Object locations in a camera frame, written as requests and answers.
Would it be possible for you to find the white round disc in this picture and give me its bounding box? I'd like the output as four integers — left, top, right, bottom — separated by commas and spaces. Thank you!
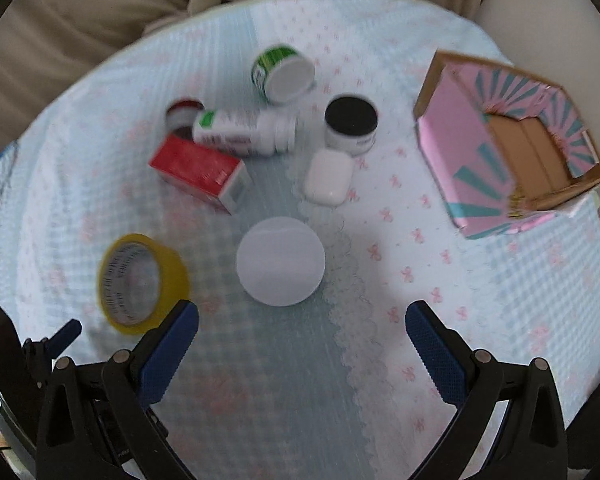
236, 217, 326, 308

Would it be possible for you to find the white pill bottle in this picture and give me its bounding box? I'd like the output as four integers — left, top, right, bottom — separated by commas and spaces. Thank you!
192, 110, 298, 157

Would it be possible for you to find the black-lidded white jar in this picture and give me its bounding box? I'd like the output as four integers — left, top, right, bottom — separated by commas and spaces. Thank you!
324, 94, 378, 156

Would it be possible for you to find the white earbuds case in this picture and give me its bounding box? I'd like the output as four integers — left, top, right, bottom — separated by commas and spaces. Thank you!
303, 148, 354, 207

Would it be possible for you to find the green white-lidded jar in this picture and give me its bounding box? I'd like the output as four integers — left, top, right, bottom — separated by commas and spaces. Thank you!
250, 44, 315, 105

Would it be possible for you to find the red-lidded small jar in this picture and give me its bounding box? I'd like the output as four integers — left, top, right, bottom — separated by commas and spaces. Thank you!
166, 99, 204, 140

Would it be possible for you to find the blue white patterned tablecloth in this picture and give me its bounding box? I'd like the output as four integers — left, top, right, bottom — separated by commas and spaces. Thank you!
0, 0, 600, 479

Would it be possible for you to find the pink cardboard box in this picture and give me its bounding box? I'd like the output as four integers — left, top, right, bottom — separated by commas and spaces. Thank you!
413, 50, 600, 240

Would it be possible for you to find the red carton box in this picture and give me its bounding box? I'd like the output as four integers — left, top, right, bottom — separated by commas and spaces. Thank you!
149, 134, 251, 214

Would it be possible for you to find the yellow tape roll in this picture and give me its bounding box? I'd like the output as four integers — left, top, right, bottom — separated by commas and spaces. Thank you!
97, 233, 190, 336

